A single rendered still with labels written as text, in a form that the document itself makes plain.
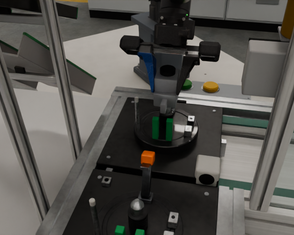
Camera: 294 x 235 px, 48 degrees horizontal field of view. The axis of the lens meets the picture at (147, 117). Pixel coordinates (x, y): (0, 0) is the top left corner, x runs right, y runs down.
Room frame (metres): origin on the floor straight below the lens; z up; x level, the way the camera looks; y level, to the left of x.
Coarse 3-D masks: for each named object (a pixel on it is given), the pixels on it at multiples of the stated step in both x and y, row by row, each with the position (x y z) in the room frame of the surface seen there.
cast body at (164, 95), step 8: (160, 72) 0.55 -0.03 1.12; (168, 72) 0.54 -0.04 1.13; (176, 72) 0.55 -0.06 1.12; (160, 80) 0.53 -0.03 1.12; (168, 80) 0.53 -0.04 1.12; (176, 80) 0.53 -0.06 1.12; (160, 88) 0.53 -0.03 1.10; (168, 88) 0.53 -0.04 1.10; (176, 88) 0.52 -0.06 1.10; (160, 96) 0.52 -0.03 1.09; (168, 96) 0.52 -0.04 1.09; (176, 96) 0.53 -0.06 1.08; (160, 104) 0.52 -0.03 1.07; (168, 104) 0.52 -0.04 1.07; (160, 112) 0.50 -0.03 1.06
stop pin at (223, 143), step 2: (222, 140) 0.53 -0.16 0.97; (224, 140) 0.53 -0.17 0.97; (226, 140) 0.53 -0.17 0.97; (222, 142) 0.52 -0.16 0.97; (224, 142) 0.52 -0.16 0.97; (226, 142) 0.52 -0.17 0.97; (222, 144) 0.52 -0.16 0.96; (224, 144) 0.52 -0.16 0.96; (222, 146) 0.52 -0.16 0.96; (224, 146) 0.52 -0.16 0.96; (222, 148) 0.52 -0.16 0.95; (224, 148) 0.52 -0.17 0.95; (222, 150) 0.52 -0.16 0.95; (224, 150) 0.52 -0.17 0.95; (220, 152) 0.52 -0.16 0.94; (222, 152) 0.52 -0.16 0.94; (224, 152) 0.52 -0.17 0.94; (220, 154) 0.52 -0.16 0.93; (222, 154) 0.52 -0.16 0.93; (224, 154) 0.52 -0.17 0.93; (222, 156) 0.52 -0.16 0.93
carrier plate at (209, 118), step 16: (128, 112) 0.63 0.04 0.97; (192, 112) 0.62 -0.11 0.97; (208, 112) 0.62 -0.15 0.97; (112, 128) 0.57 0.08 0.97; (128, 128) 0.57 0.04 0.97; (208, 128) 0.56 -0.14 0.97; (112, 144) 0.52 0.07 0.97; (128, 144) 0.52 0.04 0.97; (208, 144) 0.51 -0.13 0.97; (112, 160) 0.47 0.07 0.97; (128, 160) 0.47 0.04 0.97; (160, 160) 0.47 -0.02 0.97; (176, 160) 0.47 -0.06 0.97; (192, 160) 0.46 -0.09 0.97; (160, 176) 0.43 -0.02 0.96; (176, 176) 0.43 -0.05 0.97; (192, 176) 0.42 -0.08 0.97
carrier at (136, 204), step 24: (96, 192) 0.39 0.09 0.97; (120, 192) 0.39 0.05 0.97; (168, 192) 0.39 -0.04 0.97; (192, 192) 0.38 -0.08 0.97; (216, 192) 0.38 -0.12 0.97; (72, 216) 0.34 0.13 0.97; (96, 216) 0.29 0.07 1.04; (120, 216) 0.32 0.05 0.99; (144, 216) 0.30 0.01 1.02; (168, 216) 0.31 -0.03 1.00; (192, 216) 0.33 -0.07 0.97; (216, 216) 0.33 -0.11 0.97
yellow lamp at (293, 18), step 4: (288, 0) 0.40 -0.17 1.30; (292, 0) 0.39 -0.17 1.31; (288, 4) 0.40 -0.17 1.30; (292, 4) 0.39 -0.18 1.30; (288, 8) 0.39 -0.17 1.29; (292, 8) 0.39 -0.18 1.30; (288, 12) 0.39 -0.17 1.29; (292, 12) 0.39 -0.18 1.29; (284, 16) 0.40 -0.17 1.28; (288, 16) 0.39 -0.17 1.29; (292, 16) 0.38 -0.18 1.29; (284, 20) 0.40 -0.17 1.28; (288, 20) 0.39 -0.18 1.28; (292, 20) 0.38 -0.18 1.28; (284, 24) 0.39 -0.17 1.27; (288, 24) 0.39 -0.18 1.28; (292, 24) 0.38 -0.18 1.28; (284, 28) 0.39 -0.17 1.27; (288, 28) 0.38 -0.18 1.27; (292, 28) 0.38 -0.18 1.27; (280, 32) 0.40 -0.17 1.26; (284, 32) 0.39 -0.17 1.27; (288, 32) 0.38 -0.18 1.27; (284, 36) 0.39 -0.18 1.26; (288, 36) 0.38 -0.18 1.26
